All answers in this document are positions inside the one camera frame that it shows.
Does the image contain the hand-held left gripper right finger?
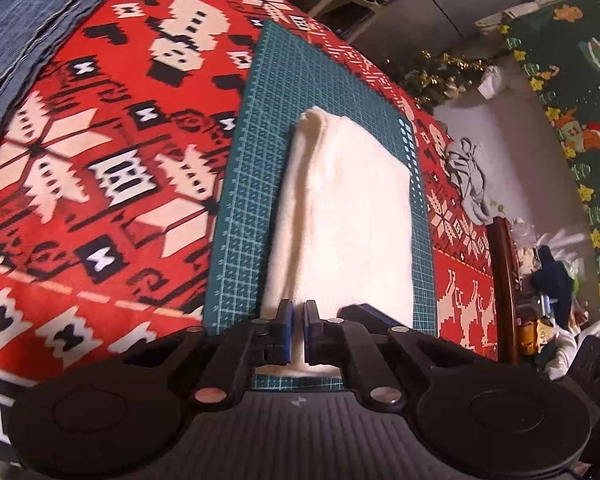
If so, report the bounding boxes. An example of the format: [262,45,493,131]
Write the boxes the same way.
[303,300,481,413]

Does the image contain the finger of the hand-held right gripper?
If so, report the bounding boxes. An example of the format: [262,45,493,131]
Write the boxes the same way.
[337,304,398,336]

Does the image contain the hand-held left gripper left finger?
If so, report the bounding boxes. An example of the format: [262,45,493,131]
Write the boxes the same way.
[122,299,296,413]

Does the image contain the white knit sweater vest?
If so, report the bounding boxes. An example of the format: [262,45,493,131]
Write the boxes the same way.
[260,106,415,378]

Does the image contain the grey crumpled garment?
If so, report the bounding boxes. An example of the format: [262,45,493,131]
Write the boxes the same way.
[444,136,497,227]

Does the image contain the green cutting mat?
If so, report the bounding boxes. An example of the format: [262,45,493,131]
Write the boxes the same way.
[202,19,438,393]

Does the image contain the small Christmas tree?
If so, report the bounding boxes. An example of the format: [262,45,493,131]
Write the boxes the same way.
[404,50,492,112]

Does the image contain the white paper card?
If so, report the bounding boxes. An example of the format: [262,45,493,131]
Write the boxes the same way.
[477,65,504,102]

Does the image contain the green Christmas printed mat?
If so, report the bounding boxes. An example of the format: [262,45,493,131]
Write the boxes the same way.
[499,0,600,317]

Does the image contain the red patterned blanket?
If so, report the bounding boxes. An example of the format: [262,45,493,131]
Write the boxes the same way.
[0,0,506,461]

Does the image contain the grey refrigerator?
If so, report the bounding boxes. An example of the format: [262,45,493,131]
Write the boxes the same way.
[349,0,547,57]

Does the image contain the folded blue jeans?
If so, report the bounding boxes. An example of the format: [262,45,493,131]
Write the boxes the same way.
[0,0,129,152]

